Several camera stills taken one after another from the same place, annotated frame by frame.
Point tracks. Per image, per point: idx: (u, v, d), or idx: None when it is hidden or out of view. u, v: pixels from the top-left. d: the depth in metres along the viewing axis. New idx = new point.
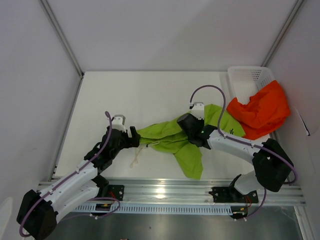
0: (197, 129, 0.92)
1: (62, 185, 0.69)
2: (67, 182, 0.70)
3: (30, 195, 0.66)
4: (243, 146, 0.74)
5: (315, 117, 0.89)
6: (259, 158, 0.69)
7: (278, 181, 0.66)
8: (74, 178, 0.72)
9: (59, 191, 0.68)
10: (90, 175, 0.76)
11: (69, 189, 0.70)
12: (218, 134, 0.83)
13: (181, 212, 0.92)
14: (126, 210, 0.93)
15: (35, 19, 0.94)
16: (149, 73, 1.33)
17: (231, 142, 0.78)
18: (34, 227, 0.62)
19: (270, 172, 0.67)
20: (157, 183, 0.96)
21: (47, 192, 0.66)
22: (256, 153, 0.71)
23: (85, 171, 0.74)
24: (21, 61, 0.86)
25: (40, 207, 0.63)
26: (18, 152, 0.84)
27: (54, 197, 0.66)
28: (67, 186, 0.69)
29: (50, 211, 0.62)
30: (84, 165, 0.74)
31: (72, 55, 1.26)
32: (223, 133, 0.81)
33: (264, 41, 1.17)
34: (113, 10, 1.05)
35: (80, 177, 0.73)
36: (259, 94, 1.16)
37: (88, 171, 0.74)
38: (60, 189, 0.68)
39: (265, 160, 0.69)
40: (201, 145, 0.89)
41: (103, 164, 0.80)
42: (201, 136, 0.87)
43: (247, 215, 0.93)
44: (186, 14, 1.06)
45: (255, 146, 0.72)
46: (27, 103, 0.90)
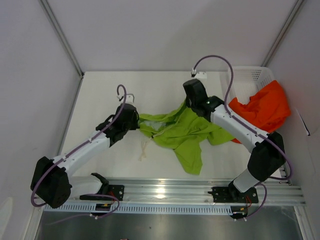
0: (203, 96, 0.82)
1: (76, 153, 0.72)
2: (81, 150, 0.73)
3: (42, 162, 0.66)
4: (247, 132, 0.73)
5: (315, 117, 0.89)
6: (260, 148, 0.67)
7: (267, 172, 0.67)
8: (88, 146, 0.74)
9: (73, 158, 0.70)
10: (102, 145, 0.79)
11: (81, 157, 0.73)
12: (224, 111, 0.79)
13: (181, 212, 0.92)
14: (126, 210, 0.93)
15: (35, 19, 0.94)
16: (149, 73, 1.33)
17: (236, 123, 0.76)
18: (49, 194, 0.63)
19: (265, 164, 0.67)
20: (157, 183, 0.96)
21: (60, 160, 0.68)
22: (260, 144, 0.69)
23: (99, 140, 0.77)
24: (21, 61, 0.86)
25: (54, 174, 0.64)
26: (18, 152, 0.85)
27: (68, 164, 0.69)
28: (80, 153, 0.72)
29: (63, 178, 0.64)
30: (97, 135, 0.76)
31: (72, 55, 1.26)
32: (231, 112, 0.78)
33: (264, 41, 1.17)
34: (114, 11, 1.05)
35: (93, 145, 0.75)
36: (258, 94, 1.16)
37: (100, 140, 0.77)
38: (74, 156, 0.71)
39: (266, 151, 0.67)
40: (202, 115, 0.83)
41: (115, 135, 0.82)
42: (204, 106, 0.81)
43: (247, 215, 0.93)
44: (186, 15, 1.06)
45: (260, 135, 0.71)
46: (27, 103, 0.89)
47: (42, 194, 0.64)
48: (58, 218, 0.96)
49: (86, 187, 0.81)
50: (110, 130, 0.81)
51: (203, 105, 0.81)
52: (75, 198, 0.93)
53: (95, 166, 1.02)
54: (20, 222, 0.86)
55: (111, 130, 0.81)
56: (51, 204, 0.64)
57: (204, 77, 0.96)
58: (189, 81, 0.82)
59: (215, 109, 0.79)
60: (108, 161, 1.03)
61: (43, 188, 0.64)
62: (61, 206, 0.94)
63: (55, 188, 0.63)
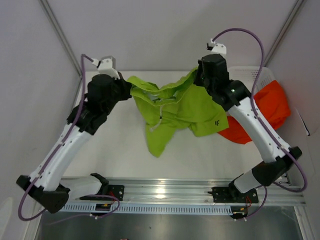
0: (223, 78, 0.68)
1: (49, 165, 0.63)
2: (55, 158, 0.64)
3: (21, 182, 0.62)
4: (269, 142, 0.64)
5: (315, 117, 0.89)
6: (281, 166, 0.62)
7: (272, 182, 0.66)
8: (62, 151, 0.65)
9: (48, 172, 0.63)
10: (79, 141, 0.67)
11: (58, 166, 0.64)
12: (249, 107, 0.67)
13: (181, 212, 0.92)
14: (126, 210, 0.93)
15: (35, 20, 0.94)
16: (149, 73, 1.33)
17: (259, 128, 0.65)
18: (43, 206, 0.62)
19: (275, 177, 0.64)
20: (157, 183, 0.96)
21: (35, 178, 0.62)
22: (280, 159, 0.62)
23: (72, 139, 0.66)
24: (21, 61, 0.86)
25: (35, 192, 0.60)
26: (18, 152, 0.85)
27: (45, 180, 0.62)
28: (55, 163, 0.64)
29: (43, 197, 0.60)
30: (66, 135, 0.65)
31: (72, 55, 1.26)
32: (257, 113, 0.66)
33: (264, 41, 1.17)
34: (113, 11, 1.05)
35: (67, 148, 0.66)
36: (258, 94, 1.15)
37: (74, 139, 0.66)
38: (49, 169, 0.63)
39: (283, 169, 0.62)
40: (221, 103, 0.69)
41: (93, 121, 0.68)
42: (226, 92, 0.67)
43: (247, 215, 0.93)
44: (186, 15, 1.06)
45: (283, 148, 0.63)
46: (27, 103, 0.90)
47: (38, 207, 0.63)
48: (58, 218, 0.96)
49: (86, 188, 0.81)
50: (83, 119, 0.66)
51: (225, 90, 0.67)
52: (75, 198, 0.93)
53: (95, 166, 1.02)
54: (20, 221, 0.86)
55: (84, 118, 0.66)
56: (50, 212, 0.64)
57: (224, 52, 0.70)
58: (214, 59, 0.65)
59: (240, 103, 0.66)
60: (108, 161, 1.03)
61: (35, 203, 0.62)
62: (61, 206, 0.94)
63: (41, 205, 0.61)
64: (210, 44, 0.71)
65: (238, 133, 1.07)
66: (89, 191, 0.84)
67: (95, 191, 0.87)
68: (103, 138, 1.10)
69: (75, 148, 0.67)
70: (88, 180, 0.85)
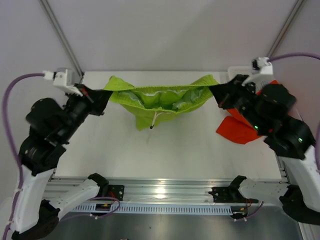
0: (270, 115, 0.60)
1: (15, 212, 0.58)
2: (19, 204, 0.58)
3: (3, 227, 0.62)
4: None
5: (316, 117, 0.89)
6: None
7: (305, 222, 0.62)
8: (24, 195, 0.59)
9: (18, 219, 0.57)
10: (40, 178, 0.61)
11: (26, 209, 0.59)
12: (313, 159, 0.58)
13: (181, 212, 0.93)
14: (126, 210, 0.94)
15: (35, 19, 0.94)
16: (148, 72, 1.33)
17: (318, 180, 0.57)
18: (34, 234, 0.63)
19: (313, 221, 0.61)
20: (156, 183, 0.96)
21: (7, 227, 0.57)
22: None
23: (30, 182, 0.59)
24: (21, 61, 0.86)
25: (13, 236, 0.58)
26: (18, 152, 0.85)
27: (18, 225, 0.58)
28: (22, 207, 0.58)
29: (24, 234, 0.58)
30: (21, 180, 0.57)
31: (72, 55, 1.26)
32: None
33: (264, 41, 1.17)
34: (114, 11, 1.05)
35: (28, 192, 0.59)
36: None
37: (31, 181, 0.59)
38: (18, 216, 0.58)
39: None
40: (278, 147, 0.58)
41: (46, 157, 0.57)
42: (288, 138, 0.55)
43: (247, 215, 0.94)
44: (186, 14, 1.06)
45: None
46: (27, 103, 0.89)
47: None
48: None
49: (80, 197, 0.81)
50: (32, 158, 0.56)
51: (289, 137, 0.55)
52: None
53: (94, 166, 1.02)
54: None
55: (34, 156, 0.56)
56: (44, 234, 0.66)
57: (270, 71, 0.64)
58: (283, 99, 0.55)
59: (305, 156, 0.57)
60: (108, 161, 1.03)
61: None
62: None
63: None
64: (259, 64, 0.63)
65: (238, 134, 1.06)
66: (85, 198, 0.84)
67: (94, 193, 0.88)
68: (102, 138, 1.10)
69: (38, 183, 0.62)
70: (81, 189, 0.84)
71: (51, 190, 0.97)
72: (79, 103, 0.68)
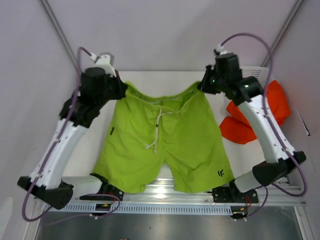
0: (239, 76, 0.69)
1: (48, 164, 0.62)
2: (53, 156, 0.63)
3: (21, 184, 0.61)
4: (274, 142, 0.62)
5: (316, 118, 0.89)
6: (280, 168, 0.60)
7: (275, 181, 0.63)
8: (59, 147, 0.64)
9: (48, 170, 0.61)
10: (77, 137, 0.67)
11: (57, 164, 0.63)
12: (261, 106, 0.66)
13: (181, 212, 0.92)
14: (126, 210, 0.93)
15: (35, 20, 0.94)
16: (149, 72, 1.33)
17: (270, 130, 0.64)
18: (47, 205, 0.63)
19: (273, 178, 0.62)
20: (156, 183, 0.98)
21: (36, 177, 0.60)
22: (285, 164, 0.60)
23: (70, 131, 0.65)
24: (21, 61, 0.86)
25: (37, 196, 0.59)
26: (19, 151, 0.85)
27: (46, 178, 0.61)
28: (53, 161, 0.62)
29: (48, 195, 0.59)
30: (62, 131, 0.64)
31: (72, 55, 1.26)
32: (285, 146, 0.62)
33: (264, 41, 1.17)
34: (113, 11, 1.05)
35: (64, 144, 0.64)
36: None
37: (69, 135, 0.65)
38: (49, 168, 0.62)
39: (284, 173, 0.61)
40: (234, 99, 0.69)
41: (87, 113, 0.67)
42: (240, 90, 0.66)
43: (247, 215, 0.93)
44: (186, 14, 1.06)
45: (289, 152, 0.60)
46: (27, 103, 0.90)
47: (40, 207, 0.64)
48: (58, 218, 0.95)
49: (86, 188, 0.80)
50: (76, 112, 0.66)
51: (239, 86, 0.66)
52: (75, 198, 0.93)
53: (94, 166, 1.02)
54: (20, 220, 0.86)
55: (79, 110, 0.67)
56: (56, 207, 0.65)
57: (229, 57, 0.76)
58: (234, 64, 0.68)
59: (252, 100, 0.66)
60: None
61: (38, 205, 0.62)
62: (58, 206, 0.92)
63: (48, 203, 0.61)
64: (218, 50, 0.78)
65: (237, 134, 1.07)
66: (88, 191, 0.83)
67: (94, 190, 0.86)
68: (103, 138, 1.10)
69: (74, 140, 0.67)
70: (88, 180, 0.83)
71: None
72: (110, 83, 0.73)
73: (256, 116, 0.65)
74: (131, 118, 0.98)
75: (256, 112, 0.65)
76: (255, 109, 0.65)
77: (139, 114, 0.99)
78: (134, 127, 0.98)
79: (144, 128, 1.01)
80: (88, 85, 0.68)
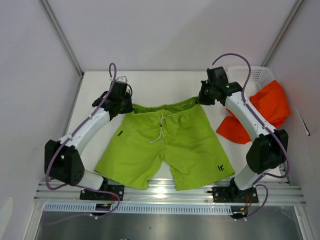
0: (225, 81, 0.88)
1: (79, 131, 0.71)
2: (84, 127, 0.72)
3: (50, 144, 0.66)
4: (255, 123, 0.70)
5: (315, 117, 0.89)
6: (261, 139, 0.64)
7: (263, 163, 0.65)
8: (89, 123, 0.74)
9: (79, 136, 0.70)
10: (102, 120, 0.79)
11: (86, 134, 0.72)
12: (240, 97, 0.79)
13: (181, 212, 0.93)
14: (126, 210, 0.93)
15: (35, 20, 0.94)
16: (149, 72, 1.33)
17: (248, 111, 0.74)
18: (65, 173, 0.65)
19: (262, 157, 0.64)
20: (156, 183, 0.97)
21: (67, 138, 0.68)
22: (263, 136, 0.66)
23: (101, 112, 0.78)
24: (21, 61, 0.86)
25: (65, 152, 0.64)
26: (19, 151, 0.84)
27: (76, 141, 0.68)
28: (85, 130, 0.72)
29: (75, 155, 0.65)
30: (95, 111, 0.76)
31: (72, 55, 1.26)
32: (264, 123, 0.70)
33: (264, 41, 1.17)
34: (114, 11, 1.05)
35: (94, 122, 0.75)
36: (258, 94, 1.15)
37: (100, 116, 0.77)
38: (80, 134, 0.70)
39: (267, 146, 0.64)
40: (219, 98, 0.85)
41: (113, 108, 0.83)
42: (223, 89, 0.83)
43: (247, 215, 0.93)
44: (186, 14, 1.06)
45: (267, 128, 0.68)
46: (27, 103, 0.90)
47: (56, 175, 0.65)
48: (58, 218, 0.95)
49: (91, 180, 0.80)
50: (107, 104, 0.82)
51: (222, 87, 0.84)
52: (75, 198, 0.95)
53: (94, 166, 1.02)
54: (19, 221, 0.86)
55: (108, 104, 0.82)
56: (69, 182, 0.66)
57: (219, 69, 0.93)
58: (220, 73, 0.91)
59: (232, 94, 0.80)
60: None
61: (58, 169, 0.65)
62: (58, 206, 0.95)
63: (70, 165, 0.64)
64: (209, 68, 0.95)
65: (238, 133, 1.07)
66: (90, 186, 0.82)
67: (96, 187, 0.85)
68: (103, 138, 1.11)
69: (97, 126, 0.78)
70: (93, 174, 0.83)
71: (51, 190, 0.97)
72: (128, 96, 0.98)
73: (237, 104, 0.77)
74: (139, 125, 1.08)
75: (237, 102, 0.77)
76: (234, 99, 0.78)
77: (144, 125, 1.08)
78: (142, 132, 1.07)
79: (150, 134, 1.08)
80: (117, 88, 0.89)
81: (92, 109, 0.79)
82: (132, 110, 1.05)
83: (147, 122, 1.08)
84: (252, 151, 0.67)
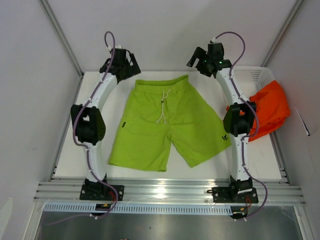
0: (221, 57, 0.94)
1: (96, 94, 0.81)
2: (99, 90, 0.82)
3: (75, 109, 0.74)
4: (233, 93, 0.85)
5: (315, 117, 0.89)
6: (234, 105, 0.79)
7: (235, 125, 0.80)
8: (101, 88, 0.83)
9: (96, 98, 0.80)
10: (112, 83, 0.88)
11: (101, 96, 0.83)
12: (227, 72, 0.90)
13: (181, 212, 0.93)
14: (126, 210, 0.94)
15: (35, 20, 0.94)
16: (149, 73, 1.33)
17: (231, 84, 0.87)
18: (91, 130, 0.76)
19: (234, 120, 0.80)
20: (155, 183, 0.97)
21: (88, 101, 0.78)
22: (237, 104, 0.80)
23: (110, 76, 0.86)
24: (21, 62, 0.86)
25: (90, 112, 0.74)
26: (18, 151, 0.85)
27: (95, 102, 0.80)
28: (100, 92, 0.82)
29: (98, 114, 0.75)
30: (105, 75, 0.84)
31: (72, 55, 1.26)
32: (240, 94, 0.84)
33: (264, 41, 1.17)
34: (114, 12, 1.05)
35: (105, 85, 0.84)
36: (258, 94, 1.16)
37: (110, 79, 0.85)
38: (97, 97, 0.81)
39: (238, 110, 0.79)
40: (211, 71, 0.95)
41: (119, 72, 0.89)
42: (215, 64, 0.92)
43: (247, 215, 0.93)
44: (186, 15, 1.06)
45: (241, 98, 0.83)
46: (27, 104, 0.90)
47: (84, 132, 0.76)
48: (58, 218, 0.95)
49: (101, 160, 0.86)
50: (113, 69, 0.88)
51: (215, 62, 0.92)
52: (75, 198, 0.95)
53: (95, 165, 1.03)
54: (19, 221, 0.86)
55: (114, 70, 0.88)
56: (96, 137, 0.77)
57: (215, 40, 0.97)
58: (218, 48, 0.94)
59: (222, 69, 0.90)
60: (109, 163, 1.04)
61: (85, 128, 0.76)
62: (58, 206, 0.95)
63: (95, 123, 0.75)
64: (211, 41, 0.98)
65: None
66: (96, 172, 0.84)
67: (100, 177, 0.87)
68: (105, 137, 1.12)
69: (109, 87, 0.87)
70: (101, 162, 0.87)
71: (51, 190, 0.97)
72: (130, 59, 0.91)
73: (224, 77, 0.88)
74: (139, 113, 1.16)
75: (224, 76, 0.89)
76: (223, 72, 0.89)
77: (145, 109, 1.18)
78: (144, 119, 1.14)
79: (152, 117, 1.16)
80: (118, 53, 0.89)
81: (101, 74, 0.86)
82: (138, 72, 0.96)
83: (147, 107, 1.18)
84: (227, 115, 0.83)
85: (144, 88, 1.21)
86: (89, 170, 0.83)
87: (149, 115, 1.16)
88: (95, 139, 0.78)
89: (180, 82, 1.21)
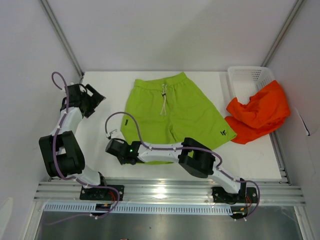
0: (126, 146, 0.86)
1: (64, 123, 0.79)
2: (65, 121, 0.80)
3: (45, 142, 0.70)
4: (168, 152, 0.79)
5: (315, 117, 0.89)
6: (183, 159, 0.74)
7: (203, 167, 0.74)
8: (69, 117, 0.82)
9: (66, 125, 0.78)
10: (77, 115, 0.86)
11: (71, 124, 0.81)
12: (144, 148, 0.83)
13: (181, 212, 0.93)
14: (126, 210, 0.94)
15: (35, 20, 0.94)
16: (149, 73, 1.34)
17: (157, 152, 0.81)
18: (71, 161, 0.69)
19: (197, 165, 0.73)
20: (155, 183, 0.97)
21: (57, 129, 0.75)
22: (182, 157, 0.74)
23: (74, 109, 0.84)
24: (21, 62, 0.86)
25: (63, 139, 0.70)
26: (18, 151, 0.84)
27: (65, 129, 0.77)
28: (68, 121, 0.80)
29: (73, 137, 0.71)
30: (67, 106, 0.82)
31: (72, 55, 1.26)
32: (172, 146, 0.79)
33: (264, 41, 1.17)
34: (113, 11, 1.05)
35: (71, 115, 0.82)
36: (259, 94, 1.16)
37: (74, 110, 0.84)
38: (66, 124, 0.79)
39: (189, 158, 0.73)
40: (136, 161, 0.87)
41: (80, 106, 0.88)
42: (130, 155, 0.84)
43: (247, 215, 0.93)
44: (186, 14, 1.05)
45: (177, 148, 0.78)
46: (27, 104, 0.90)
47: (64, 166, 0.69)
48: (58, 218, 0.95)
49: (91, 174, 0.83)
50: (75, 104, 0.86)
51: (129, 156, 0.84)
52: (75, 198, 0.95)
53: (94, 164, 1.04)
54: (19, 221, 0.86)
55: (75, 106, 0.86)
56: (79, 168, 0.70)
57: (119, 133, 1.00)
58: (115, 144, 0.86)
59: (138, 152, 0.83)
60: (107, 162, 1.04)
61: (64, 161, 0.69)
62: (58, 206, 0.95)
63: (72, 147, 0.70)
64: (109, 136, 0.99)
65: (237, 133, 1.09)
66: (91, 182, 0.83)
67: (97, 182, 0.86)
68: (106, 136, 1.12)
69: (76, 118, 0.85)
70: (91, 170, 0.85)
71: (51, 190, 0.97)
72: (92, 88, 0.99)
73: (148, 155, 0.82)
74: (141, 109, 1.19)
75: (146, 153, 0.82)
76: (142, 154, 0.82)
77: (146, 105, 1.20)
78: (146, 117, 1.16)
79: (153, 114, 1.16)
80: (73, 89, 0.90)
81: (63, 110, 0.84)
82: (101, 98, 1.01)
83: (147, 104, 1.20)
84: (189, 169, 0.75)
85: (145, 85, 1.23)
86: (86, 185, 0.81)
87: (149, 111, 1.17)
88: (79, 168, 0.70)
89: (180, 78, 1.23)
